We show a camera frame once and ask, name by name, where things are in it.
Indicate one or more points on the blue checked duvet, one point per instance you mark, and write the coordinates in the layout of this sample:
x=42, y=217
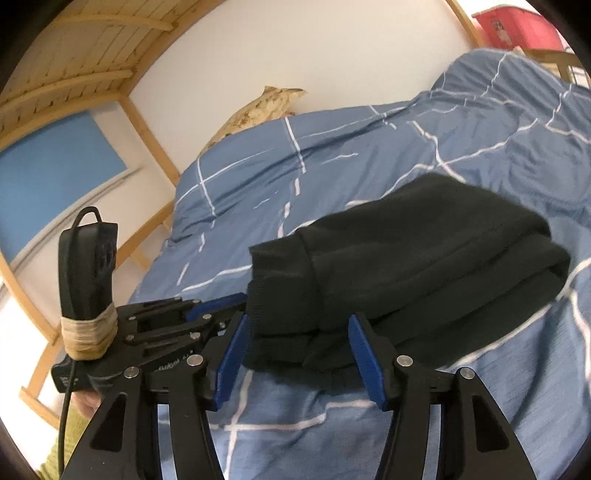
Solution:
x=369, y=138

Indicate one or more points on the black pants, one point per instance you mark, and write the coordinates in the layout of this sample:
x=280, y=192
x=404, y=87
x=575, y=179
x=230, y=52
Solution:
x=415, y=258

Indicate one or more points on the beige patterned pillow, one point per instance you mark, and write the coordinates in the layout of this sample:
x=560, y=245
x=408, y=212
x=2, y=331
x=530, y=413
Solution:
x=258, y=115

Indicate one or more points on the red storage bin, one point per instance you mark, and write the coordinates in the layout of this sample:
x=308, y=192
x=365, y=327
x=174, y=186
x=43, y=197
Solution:
x=521, y=27

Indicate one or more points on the blue window blind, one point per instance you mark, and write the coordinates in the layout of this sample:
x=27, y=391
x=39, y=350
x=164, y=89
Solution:
x=51, y=184

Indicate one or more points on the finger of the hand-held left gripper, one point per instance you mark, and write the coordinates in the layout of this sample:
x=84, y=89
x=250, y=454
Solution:
x=175, y=339
x=221, y=304

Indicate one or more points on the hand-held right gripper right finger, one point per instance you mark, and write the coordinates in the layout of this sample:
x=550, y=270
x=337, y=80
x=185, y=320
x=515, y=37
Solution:
x=367, y=364

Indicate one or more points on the wooden bunk bed frame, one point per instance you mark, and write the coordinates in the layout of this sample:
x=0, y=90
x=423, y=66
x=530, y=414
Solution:
x=69, y=41

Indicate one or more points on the person's left forearm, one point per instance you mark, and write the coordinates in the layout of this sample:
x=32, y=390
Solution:
x=60, y=447

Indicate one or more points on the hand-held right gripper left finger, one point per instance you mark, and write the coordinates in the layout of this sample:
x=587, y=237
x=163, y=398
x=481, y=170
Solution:
x=231, y=364

